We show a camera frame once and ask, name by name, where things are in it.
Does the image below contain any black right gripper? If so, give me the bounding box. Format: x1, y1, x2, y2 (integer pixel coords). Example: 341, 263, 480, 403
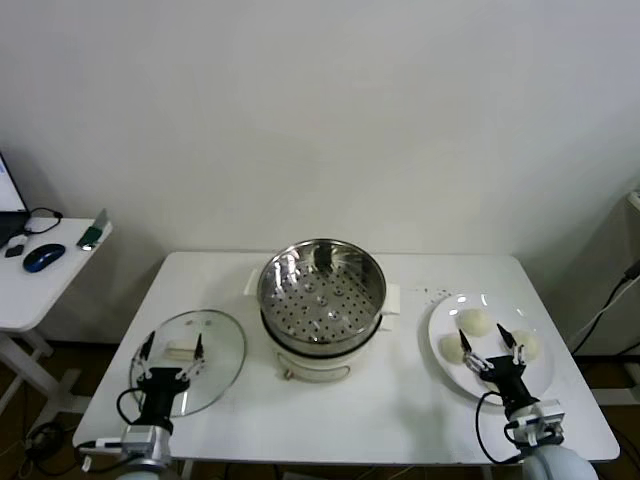
458, 323, 540, 407

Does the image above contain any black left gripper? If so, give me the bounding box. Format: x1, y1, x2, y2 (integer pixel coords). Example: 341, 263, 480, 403
132, 331, 207, 426

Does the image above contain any glass pot lid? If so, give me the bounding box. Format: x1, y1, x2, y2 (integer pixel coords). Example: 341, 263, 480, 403
128, 308, 248, 419

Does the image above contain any steel steamer basket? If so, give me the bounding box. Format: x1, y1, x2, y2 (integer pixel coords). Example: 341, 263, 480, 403
243, 238, 404, 346

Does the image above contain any white round plate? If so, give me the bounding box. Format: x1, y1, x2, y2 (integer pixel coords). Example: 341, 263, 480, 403
427, 292, 556, 405

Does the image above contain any white furniture base bar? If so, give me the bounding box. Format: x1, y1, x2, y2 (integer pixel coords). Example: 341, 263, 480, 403
593, 387, 640, 406

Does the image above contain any white electric pot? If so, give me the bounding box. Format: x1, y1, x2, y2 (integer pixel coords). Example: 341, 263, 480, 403
259, 309, 396, 384

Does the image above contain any white side table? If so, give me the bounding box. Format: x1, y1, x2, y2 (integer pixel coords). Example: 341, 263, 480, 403
0, 217, 114, 436

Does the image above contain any small green grey device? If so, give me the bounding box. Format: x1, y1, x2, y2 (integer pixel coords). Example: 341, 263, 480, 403
75, 208, 112, 251

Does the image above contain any blue computer mouse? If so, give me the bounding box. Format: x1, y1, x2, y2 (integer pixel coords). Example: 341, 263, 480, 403
22, 243, 67, 274

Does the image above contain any black white usb adapter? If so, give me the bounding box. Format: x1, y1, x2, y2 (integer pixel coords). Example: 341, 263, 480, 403
3, 234, 29, 260

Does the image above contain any black laptop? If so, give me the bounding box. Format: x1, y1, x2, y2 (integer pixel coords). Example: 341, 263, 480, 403
0, 149, 31, 249

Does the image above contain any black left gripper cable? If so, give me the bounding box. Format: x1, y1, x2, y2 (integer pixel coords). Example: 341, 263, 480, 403
115, 387, 146, 427

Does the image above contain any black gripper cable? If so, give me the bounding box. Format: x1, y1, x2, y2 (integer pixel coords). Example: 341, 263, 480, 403
474, 392, 524, 464
115, 387, 146, 427

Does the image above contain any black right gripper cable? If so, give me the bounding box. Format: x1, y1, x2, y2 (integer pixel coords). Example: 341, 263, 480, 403
474, 392, 524, 464

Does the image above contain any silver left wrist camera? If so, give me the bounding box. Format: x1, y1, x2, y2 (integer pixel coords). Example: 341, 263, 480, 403
79, 424, 174, 456

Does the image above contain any white wall cable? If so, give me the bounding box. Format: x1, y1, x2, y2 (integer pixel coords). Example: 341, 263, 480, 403
574, 284, 640, 339

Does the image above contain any floor cable bundle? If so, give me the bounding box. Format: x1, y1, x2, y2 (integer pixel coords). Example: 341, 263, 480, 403
24, 422, 66, 474

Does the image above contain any black wall power cable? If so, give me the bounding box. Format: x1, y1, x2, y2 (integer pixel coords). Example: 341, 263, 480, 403
572, 259, 640, 354

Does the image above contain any thin black looped cable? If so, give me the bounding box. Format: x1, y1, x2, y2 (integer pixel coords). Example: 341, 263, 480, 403
22, 207, 65, 236

